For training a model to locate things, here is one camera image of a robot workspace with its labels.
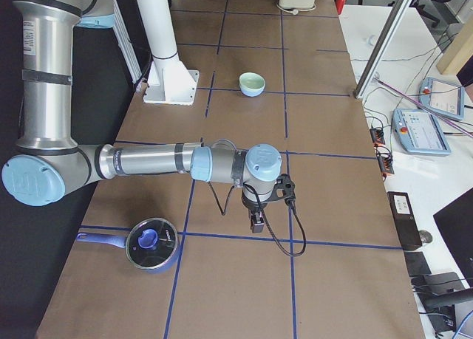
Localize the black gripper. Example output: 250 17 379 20
242 191 270 233

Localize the green bowl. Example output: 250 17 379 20
239 72 266 89

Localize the blue bowl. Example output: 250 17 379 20
240 87 264 97

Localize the blue saucepan with glass lid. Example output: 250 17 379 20
76 218 181 273

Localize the orange black connector box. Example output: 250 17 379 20
370 128 385 146

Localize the black power brick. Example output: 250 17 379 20
387 191 422 251

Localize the near teach pendant tablet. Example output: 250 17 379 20
392 109 451 156

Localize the teach pendant tablet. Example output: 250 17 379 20
418 77 465 121
392 109 451 156

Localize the black monitor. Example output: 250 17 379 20
434 190 472 286

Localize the pink reacher grabber stick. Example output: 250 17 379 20
373 76 473 140

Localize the far teach pendant tablet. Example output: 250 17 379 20
418 77 465 121

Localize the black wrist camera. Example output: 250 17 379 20
271 174 296 205

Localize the aluminium frame post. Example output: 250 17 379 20
354 0 412 99

